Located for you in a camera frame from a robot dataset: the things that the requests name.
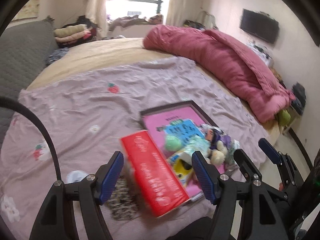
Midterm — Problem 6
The metal rack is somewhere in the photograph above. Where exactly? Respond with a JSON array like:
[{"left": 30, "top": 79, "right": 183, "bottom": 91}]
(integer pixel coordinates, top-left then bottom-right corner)
[{"left": 197, "top": 10, "right": 218, "bottom": 29}]

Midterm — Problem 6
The leopard print cloth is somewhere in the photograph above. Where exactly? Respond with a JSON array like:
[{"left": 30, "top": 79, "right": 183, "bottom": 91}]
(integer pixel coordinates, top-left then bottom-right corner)
[{"left": 104, "top": 175, "right": 140, "bottom": 222}]

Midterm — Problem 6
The pink folded blanket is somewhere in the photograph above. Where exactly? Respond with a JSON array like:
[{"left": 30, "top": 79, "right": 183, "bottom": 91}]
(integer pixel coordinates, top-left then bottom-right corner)
[{"left": 55, "top": 31, "right": 90, "bottom": 45}]

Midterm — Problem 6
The beige bed sheet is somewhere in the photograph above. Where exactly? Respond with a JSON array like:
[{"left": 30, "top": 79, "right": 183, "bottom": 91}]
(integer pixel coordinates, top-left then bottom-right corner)
[{"left": 26, "top": 37, "right": 200, "bottom": 90}]

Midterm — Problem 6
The clutter under television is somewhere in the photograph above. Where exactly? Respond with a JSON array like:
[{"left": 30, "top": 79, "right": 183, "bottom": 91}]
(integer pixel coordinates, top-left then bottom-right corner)
[{"left": 249, "top": 41, "right": 274, "bottom": 67}]

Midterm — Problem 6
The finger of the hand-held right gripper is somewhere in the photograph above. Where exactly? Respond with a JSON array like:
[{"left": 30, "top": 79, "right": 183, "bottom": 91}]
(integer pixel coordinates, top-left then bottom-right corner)
[
  {"left": 233, "top": 149, "right": 288, "bottom": 201},
  {"left": 258, "top": 138, "right": 304, "bottom": 193}
]

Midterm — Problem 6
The dark bag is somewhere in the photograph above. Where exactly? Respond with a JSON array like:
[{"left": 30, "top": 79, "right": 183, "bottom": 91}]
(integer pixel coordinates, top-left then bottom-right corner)
[{"left": 291, "top": 82, "right": 307, "bottom": 115}]

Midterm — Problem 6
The black wall television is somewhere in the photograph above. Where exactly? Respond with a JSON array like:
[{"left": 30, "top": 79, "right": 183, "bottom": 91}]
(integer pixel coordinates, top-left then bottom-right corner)
[{"left": 239, "top": 9, "right": 280, "bottom": 44}]

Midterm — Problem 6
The grey quilted headboard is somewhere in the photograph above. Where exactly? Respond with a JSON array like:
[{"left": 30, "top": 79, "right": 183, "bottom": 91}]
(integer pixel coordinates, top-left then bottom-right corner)
[{"left": 0, "top": 20, "right": 59, "bottom": 140}]

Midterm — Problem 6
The beige folded blanket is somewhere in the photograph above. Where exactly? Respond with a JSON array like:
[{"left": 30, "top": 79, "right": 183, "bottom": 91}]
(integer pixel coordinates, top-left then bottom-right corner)
[{"left": 54, "top": 24, "right": 87, "bottom": 37}]

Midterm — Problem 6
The black cable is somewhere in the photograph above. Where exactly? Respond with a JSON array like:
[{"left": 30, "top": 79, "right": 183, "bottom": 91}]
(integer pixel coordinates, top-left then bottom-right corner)
[{"left": 0, "top": 96, "right": 62, "bottom": 182}]

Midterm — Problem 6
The red tissue pack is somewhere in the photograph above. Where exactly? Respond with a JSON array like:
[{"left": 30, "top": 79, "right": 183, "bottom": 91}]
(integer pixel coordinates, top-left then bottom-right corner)
[{"left": 120, "top": 130, "right": 190, "bottom": 218}]

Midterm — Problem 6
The green-haired doll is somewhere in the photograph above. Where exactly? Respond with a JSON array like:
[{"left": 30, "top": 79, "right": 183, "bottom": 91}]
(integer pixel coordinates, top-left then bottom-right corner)
[{"left": 164, "top": 134, "right": 184, "bottom": 152}]

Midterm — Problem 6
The beige teddy bear purple ribbon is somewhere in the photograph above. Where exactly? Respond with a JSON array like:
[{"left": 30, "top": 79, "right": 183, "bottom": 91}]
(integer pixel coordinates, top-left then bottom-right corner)
[{"left": 209, "top": 135, "right": 232, "bottom": 165}]

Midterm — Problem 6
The teal wipes packet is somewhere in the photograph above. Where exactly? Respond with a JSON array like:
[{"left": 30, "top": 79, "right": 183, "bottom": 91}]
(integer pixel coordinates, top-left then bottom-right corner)
[{"left": 184, "top": 136, "right": 210, "bottom": 155}]

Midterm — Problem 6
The clothes pile on windowsill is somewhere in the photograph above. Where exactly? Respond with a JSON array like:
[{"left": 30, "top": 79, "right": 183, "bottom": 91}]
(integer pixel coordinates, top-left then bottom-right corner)
[{"left": 107, "top": 15, "right": 164, "bottom": 30}]

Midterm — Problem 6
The yellow cartoon snack packet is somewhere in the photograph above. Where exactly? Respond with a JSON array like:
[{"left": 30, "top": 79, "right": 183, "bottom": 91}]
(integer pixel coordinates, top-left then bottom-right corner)
[{"left": 167, "top": 149, "right": 198, "bottom": 188}]

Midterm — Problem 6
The tree wall painting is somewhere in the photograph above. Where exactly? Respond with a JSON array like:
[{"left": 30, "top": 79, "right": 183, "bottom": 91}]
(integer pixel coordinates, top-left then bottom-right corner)
[{"left": 12, "top": 0, "right": 42, "bottom": 20}]

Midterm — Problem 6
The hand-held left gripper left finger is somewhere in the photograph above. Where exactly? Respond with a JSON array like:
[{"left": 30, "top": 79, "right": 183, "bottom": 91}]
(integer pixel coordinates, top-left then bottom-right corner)
[{"left": 30, "top": 151, "right": 125, "bottom": 240}]

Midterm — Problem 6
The cream curtain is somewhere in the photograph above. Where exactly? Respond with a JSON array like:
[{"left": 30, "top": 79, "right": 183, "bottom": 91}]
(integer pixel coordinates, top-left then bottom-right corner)
[
  {"left": 85, "top": 0, "right": 108, "bottom": 39},
  {"left": 165, "top": 0, "right": 200, "bottom": 27}
]

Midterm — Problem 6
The white tissue packet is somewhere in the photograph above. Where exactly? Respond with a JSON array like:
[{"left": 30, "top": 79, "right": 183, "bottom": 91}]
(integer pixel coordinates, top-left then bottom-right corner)
[{"left": 226, "top": 140, "right": 240, "bottom": 165}]

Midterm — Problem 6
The window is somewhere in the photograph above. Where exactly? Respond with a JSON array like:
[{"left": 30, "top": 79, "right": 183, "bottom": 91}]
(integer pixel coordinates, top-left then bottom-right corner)
[{"left": 106, "top": 0, "right": 165, "bottom": 20}]

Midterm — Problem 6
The red quilt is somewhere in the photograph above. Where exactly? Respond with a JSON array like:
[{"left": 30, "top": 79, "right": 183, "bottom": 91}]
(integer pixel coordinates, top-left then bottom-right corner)
[{"left": 143, "top": 24, "right": 297, "bottom": 124}]

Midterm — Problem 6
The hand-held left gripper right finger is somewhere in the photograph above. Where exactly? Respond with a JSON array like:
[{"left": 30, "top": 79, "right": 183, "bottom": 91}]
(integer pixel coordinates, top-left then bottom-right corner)
[{"left": 191, "top": 151, "right": 288, "bottom": 240}]

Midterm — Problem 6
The green plush toy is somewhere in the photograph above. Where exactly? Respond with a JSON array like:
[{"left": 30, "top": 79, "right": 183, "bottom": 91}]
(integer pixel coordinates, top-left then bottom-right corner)
[{"left": 276, "top": 109, "right": 292, "bottom": 127}]

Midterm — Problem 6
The pink printed box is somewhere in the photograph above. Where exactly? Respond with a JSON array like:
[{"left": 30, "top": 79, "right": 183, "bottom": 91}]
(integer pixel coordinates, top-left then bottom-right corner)
[{"left": 139, "top": 100, "right": 240, "bottom": 203}]

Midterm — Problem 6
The purple printed bedsheet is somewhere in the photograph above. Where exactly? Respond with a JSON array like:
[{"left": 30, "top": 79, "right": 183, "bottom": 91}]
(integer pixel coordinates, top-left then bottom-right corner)
[{"left": 0, "top": 56, "right": 267, "bottom": 240}]

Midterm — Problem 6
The dark clothes pile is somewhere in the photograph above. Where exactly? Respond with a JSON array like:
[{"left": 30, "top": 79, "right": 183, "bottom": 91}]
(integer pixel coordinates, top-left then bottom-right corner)
[{"left": 76, "top": 16, "right": 100, "bottom": 40}]

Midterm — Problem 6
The blue patterned cloth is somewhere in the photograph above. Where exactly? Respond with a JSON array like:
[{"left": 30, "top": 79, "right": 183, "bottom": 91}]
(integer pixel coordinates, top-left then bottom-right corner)
[{"left": 46, "top": 47, "right": 70, "bottom": 64}]

